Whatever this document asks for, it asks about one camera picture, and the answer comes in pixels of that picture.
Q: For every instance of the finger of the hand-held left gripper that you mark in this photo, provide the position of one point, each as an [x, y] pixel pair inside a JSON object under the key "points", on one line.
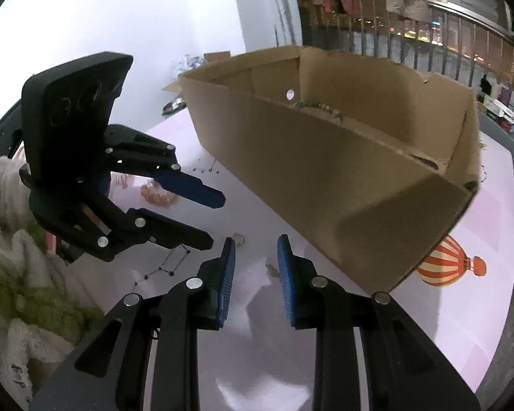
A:
{"points": [[188, 186], [171, 231]]}

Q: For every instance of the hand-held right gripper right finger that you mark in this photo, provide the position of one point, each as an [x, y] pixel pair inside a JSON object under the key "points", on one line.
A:
{"points": [[285, 284]]}

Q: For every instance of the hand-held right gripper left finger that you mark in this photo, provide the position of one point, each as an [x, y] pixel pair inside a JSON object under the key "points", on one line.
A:
{"points": [[227, 284]]}

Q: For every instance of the brown cardboard box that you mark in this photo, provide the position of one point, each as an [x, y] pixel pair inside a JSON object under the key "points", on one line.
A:
{"points": [[325, 180]]}

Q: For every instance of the person's left forearm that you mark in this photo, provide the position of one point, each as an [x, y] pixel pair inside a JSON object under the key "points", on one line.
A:
{"points": [[21, 274]]}

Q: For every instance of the pink balloon print tablecloth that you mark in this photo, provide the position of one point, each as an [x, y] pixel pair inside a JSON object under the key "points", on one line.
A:
{"points": [[248, 351]]}

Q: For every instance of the white printed plastic bag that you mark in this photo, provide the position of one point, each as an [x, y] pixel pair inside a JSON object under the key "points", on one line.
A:
{"points": [[188, 63]]}

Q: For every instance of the white curtain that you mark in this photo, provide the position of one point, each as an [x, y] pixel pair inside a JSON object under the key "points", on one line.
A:
{"points": [[285, 4]]}

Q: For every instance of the grey cabinet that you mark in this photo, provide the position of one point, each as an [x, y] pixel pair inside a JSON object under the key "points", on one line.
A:
{"points": [[503, 137]]}

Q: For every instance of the metal balcony railing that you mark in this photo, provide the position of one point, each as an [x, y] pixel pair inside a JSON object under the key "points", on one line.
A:
{"points": [[454, 38]]}

